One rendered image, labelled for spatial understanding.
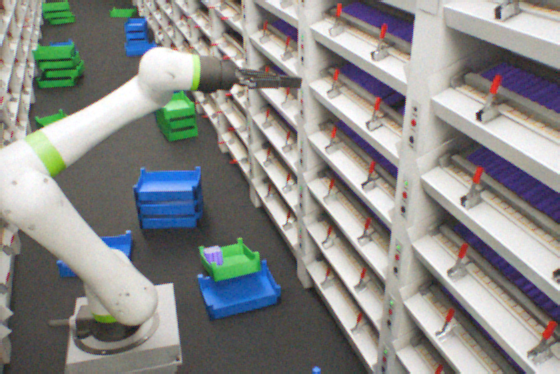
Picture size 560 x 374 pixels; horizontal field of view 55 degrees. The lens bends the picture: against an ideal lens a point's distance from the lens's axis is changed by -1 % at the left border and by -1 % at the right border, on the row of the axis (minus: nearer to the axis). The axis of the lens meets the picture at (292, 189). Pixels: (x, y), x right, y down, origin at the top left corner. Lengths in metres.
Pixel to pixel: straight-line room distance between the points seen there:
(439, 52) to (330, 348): 1.25
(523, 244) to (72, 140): 1.04
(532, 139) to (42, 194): 0.97
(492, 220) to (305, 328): 1.17
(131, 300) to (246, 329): 0.82
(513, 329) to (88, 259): 0.95
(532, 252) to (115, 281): 0.94
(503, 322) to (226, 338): 1.20
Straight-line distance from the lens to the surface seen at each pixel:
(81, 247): 1.32
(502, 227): 1.15
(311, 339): 2.12
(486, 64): 1.29
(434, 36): 1.21
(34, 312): 2.46
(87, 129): 1.42
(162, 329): 1.69
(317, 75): 1.88
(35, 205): 1.23
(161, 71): 1.35
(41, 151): 1.39
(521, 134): 1.07
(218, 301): 2.29
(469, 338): 1.43
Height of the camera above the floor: 1.52
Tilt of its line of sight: 30 degrees down
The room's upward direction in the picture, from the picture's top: straight up
